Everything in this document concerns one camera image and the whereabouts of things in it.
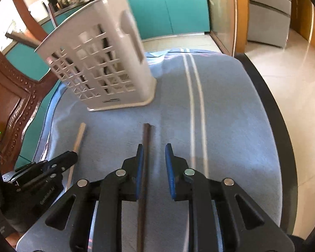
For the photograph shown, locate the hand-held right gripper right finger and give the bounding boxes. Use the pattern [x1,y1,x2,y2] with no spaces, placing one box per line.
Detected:
[165,143,294,252]

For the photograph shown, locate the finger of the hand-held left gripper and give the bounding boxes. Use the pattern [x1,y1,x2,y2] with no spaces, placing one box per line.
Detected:
[16,160,78,189]
[14,151,79,176]

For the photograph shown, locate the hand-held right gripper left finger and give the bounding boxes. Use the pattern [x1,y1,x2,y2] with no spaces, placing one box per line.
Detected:
[45,144,145,252]

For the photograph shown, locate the cream chopstick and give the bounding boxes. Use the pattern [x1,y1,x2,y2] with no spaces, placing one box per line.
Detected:
[65,122,86,189]

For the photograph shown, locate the dark brown chopstick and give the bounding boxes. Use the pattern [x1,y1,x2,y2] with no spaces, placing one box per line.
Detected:
[136,123,151,252]

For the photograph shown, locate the white plastic utensil holder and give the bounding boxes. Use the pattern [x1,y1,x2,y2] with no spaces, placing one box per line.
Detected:
[34,0,158,113]

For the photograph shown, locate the reddish brown chopstick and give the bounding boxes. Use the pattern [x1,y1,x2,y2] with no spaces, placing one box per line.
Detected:
[5,31,42,48]

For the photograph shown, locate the blue striped cloth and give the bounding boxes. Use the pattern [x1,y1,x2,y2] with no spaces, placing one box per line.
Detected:
[16,48,282,252]

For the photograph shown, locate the carved wooden chair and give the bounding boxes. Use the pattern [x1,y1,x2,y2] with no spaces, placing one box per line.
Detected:
[0,0,63,160]

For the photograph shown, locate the teal cupboard doors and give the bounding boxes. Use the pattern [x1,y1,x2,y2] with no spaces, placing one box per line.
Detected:
[119,0,211,40]

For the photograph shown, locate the wood framed glass door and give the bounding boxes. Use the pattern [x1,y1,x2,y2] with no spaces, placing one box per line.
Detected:
[205,0,248,57]

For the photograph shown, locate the grey drawer cabinet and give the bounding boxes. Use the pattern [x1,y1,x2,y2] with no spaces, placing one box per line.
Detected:
[247,0,292,48]

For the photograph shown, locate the brown wooden cabinet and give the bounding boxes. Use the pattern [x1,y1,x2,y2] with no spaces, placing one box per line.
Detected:
[289,0,315,51]

